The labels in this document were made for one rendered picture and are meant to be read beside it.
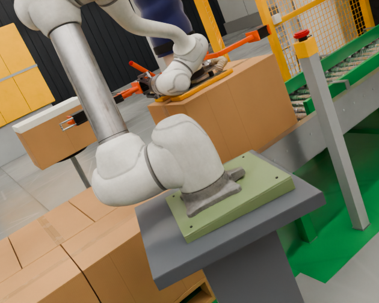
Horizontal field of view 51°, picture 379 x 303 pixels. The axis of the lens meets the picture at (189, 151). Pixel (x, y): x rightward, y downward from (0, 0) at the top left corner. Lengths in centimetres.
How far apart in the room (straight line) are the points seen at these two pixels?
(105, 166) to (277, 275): 63
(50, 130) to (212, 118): 192
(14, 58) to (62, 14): 786
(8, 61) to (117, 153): 800
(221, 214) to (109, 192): 35
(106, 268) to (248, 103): 102
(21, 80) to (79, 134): 563
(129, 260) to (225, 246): 83
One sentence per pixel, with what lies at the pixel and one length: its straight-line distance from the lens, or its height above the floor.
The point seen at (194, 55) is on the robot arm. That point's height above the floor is 114.
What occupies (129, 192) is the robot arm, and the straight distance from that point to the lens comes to 121.
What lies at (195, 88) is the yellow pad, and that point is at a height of 97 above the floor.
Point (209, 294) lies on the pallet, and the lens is 212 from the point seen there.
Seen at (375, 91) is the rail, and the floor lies 50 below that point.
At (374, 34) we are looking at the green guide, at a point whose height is 59.
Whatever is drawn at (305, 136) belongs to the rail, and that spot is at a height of 53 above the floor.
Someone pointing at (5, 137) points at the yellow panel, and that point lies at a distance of 911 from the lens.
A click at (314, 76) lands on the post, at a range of 188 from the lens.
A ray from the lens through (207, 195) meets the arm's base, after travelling 119.
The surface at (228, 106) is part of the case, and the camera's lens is 195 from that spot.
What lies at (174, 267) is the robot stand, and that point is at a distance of 107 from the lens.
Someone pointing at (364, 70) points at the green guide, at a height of 60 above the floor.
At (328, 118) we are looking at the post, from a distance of 194.
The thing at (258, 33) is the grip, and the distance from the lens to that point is 199.
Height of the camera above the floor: 131
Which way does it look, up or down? 18 degrees down
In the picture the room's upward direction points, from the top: 24 degrees counter-clockwise
